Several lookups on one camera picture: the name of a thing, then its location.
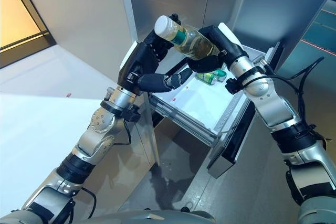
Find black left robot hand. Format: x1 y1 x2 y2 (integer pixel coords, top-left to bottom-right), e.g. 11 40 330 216
117 13 194 95

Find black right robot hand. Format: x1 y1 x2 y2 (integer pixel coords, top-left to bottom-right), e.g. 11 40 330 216
186 25 249 74

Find butterfly label tea bottle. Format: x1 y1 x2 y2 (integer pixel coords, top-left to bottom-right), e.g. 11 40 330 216
154 15 221 61

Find silver fridge drawer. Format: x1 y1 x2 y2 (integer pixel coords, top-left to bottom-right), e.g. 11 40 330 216
148 23 286 179

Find green can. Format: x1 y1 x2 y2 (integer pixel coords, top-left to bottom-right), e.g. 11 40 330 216
196 68 228 86

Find tall white side panel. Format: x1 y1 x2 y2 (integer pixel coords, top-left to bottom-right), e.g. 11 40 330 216
19 0 160 168

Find dark framed window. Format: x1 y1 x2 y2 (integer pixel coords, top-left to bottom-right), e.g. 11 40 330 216
0 0 57 53

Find silver robot torso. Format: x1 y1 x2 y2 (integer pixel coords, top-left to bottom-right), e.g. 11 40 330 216
86 207 218 224

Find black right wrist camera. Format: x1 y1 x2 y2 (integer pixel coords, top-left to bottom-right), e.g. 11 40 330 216
225 77 244 95

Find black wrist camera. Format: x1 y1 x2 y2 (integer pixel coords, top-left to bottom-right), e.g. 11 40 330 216
225 77 244 95
122 104 142 123

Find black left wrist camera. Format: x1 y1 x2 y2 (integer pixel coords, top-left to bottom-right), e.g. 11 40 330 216
122 104 142 123

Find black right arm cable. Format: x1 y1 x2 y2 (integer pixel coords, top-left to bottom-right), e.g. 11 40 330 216
262 56 326 141

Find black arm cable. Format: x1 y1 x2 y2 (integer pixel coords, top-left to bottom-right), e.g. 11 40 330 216
112 119 132 146
262 56 326 141

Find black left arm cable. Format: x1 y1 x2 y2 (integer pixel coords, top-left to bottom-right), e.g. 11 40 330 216
112 119 132 146

